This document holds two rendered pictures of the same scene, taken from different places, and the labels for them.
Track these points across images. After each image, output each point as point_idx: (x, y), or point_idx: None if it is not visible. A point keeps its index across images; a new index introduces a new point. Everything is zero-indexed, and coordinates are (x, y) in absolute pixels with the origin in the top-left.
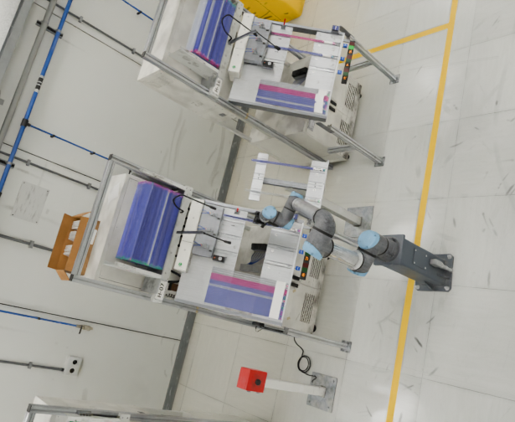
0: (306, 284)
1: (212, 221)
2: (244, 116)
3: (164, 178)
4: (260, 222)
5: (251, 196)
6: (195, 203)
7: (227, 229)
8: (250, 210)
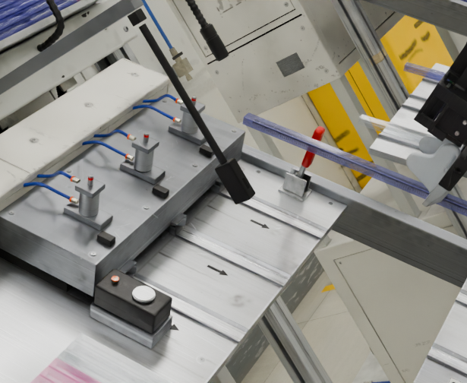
0: None
1: (171, 150)
2: (373, 49)
3: None
4: None
5: (386, 144)
6: (123, 74)
7: (226, 226)
8: (364, 199)
